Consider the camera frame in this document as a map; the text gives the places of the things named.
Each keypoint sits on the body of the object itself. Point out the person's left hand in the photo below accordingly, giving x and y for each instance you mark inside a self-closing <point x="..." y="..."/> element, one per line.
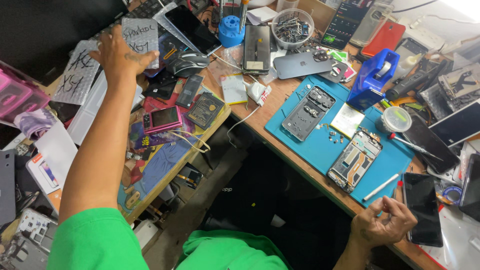
<point x="116" y="56"/>

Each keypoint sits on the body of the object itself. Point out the person's right hand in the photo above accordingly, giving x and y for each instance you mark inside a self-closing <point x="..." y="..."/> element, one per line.
<point x="386" y="225"/>

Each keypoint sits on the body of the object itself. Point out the person's right fingers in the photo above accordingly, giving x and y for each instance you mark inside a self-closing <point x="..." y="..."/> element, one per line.
<point x="377" y="208"/>

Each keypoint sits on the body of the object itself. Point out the small handwritten bubble wrap packet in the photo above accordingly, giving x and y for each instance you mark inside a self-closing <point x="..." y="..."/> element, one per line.
<point x="140" y="35"/>

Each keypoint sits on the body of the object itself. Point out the white plastic pry stick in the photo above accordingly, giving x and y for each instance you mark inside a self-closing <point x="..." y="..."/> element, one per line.
<point x="380" y="187"/>

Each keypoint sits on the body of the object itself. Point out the black smartphone with silver edge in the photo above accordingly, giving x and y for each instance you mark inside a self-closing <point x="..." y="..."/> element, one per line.
<point x="423" y="210"/>

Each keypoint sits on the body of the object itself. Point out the red-capped precision screwdriver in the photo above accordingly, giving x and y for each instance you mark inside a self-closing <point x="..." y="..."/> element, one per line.
<point x="412" y="145"/>

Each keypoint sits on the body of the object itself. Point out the blue tape roll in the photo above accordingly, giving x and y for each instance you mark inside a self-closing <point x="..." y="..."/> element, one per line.
<point x="452" y="195"/>

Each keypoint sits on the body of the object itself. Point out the blue silicone work mat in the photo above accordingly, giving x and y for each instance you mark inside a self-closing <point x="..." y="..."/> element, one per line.
<point x="318" y="150"/>

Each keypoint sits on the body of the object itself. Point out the black phone screen glass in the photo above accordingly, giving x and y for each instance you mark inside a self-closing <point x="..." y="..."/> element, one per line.
<point x="431" y="146"/>

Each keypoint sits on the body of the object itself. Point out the clear plastic sheet with red edge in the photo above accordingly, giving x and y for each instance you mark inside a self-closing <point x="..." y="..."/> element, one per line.
<point x="457" y="240"/>

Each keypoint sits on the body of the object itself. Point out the small clear lidded container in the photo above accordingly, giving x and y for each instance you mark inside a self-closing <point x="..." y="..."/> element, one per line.
<point x="395" y="119"/>

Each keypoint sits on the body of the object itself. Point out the white flat phone battery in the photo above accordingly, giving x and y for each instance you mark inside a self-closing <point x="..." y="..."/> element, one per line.
<point x="347" y="120"/>

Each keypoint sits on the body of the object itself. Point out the black smartphone with dark edge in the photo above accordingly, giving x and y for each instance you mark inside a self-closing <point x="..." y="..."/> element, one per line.
<point x="472" y="187"/>

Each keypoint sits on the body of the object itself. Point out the open grey phone housing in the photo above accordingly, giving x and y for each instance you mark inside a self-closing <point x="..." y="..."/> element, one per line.
<point x="307" y="114"/>

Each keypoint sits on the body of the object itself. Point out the white-framed phone display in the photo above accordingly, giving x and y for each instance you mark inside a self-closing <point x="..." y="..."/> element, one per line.
<point x="459" y="125"/>

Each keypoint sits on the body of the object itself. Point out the person's black trousers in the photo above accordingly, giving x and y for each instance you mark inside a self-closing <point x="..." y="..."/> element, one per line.
<point x="255" y="198"/>

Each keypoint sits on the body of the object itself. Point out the blue tape dispenser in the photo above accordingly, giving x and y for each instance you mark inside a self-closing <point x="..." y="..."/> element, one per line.
<point x="369" y="84"/>

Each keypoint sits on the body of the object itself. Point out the black electric screwdriver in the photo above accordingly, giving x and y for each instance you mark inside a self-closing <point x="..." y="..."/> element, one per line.
<point x="408" y="84"/>

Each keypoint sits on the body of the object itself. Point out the bubble wrap packet with black part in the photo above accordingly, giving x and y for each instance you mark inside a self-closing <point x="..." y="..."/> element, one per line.
<point x="461" y="84"/>

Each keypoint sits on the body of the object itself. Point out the small white bottle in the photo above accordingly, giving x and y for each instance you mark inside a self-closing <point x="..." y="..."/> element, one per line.
<point x="409" y="62"/>

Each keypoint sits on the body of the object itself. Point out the white glue tube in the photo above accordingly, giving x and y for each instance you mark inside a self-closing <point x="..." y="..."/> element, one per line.
<point x="257" y="92"/>

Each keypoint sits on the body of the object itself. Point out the red phone case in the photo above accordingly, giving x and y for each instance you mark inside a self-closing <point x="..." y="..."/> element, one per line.
<point x="384" y="39"/>

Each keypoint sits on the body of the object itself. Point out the white power strip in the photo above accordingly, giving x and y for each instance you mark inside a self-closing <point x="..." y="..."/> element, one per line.
<point x="425" y="35"/>

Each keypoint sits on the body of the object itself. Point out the clear phone case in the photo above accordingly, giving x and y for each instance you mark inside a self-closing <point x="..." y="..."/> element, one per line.
<point x="371" y="26"/>

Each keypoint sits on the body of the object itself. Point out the white battery with yellow edge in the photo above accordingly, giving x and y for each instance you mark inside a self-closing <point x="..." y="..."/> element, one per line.
<point x="233" y="89"/>

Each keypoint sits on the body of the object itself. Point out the smartphone with lit screen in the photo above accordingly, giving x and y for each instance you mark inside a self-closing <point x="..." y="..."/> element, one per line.
<point x="343" y="24"/>

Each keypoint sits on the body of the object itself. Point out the clear bowl of small parts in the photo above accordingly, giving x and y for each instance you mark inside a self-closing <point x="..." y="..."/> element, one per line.
<point x="292" y="30"/>

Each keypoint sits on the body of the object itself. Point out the black card with gold print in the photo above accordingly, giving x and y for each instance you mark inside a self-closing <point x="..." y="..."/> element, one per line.
<point x="205" y="110"/>

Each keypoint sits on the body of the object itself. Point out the phone display panel with flex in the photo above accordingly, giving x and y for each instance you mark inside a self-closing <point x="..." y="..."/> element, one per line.
<point x="257" y="45"/>

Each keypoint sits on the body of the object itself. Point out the colourful cartoon desk mat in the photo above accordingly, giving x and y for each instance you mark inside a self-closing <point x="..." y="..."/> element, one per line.
<point x="165" y="168"/>

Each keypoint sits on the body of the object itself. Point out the black phone battery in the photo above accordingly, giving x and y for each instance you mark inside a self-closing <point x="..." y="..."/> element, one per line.
<point x="189" y="90"/>

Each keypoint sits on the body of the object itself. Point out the clear plastic cup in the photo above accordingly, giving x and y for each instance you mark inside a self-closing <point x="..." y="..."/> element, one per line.
<point x="287" y="4"/>

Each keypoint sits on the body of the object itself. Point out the white notepad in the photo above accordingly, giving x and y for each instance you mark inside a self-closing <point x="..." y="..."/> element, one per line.
<point x="262" y="15"/>

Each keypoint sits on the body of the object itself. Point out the blue round screwdriver holder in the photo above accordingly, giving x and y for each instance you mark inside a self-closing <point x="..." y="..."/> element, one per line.
<point x="229" y="35"/>

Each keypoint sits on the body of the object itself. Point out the silver screwdriver with yellow band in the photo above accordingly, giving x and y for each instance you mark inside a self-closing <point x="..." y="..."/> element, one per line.
<point x="243" y="13"/>

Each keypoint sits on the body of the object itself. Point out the black computer mouse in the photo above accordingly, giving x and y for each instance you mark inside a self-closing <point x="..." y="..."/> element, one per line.
<point x="187" y="63"/>

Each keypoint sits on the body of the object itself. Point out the black smartphone in bubble wrap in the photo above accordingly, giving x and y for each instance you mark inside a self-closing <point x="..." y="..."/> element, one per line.
<point x="191" y="28"/>

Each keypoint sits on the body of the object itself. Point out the person's green shirt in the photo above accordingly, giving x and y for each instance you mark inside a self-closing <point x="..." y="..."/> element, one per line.
<point x="97" y="243"/>

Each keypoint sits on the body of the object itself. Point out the black keyboard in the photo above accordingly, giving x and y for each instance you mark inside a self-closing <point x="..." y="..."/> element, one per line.
<point x="148" y="9"/>

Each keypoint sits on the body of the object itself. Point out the translucent plastic organizer box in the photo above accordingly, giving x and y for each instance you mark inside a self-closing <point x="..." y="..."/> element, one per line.
<point x="88" y="112"/>

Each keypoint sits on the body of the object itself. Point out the white paper sheet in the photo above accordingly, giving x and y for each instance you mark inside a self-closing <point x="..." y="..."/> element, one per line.
<point x="56" y="150"/>

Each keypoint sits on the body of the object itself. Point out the large handwritten bubble wrap packet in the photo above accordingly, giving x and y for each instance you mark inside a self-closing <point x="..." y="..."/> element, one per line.
<point x="77" y="73"/>

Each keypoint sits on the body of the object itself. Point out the white phone box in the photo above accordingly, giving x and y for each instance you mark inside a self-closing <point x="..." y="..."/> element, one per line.
<point x="47" y="176"/>

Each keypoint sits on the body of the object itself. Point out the purple white cloth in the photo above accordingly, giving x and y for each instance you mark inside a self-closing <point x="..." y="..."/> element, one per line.
<point x="35" y="123"/>

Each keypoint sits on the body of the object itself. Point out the grey tablet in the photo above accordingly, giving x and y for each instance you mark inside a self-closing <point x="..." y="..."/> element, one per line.
<point x="6" y="187"/>

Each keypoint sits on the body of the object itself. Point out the pink plastic box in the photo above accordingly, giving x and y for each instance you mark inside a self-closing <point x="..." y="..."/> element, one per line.
<point x="17" y="95"/>

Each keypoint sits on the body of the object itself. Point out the open phone frame with boards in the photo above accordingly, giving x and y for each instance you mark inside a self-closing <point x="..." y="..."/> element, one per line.
<point x="354" y="161"/>

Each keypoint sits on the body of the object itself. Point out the grey camera frame part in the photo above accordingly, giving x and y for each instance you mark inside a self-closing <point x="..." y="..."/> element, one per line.
<point x="336" y="73"/>

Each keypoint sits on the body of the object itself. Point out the grey smartphone with camera bump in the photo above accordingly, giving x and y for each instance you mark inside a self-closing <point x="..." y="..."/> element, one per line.
<point x="300" y="64"/>

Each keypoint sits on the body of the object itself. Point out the pink compact camera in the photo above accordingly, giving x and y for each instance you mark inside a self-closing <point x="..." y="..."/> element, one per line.
<point x="163" y="119"/>

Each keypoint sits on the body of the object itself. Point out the white phone middle frame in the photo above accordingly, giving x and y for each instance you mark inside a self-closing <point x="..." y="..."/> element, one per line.
<point x="35" y="228"/>

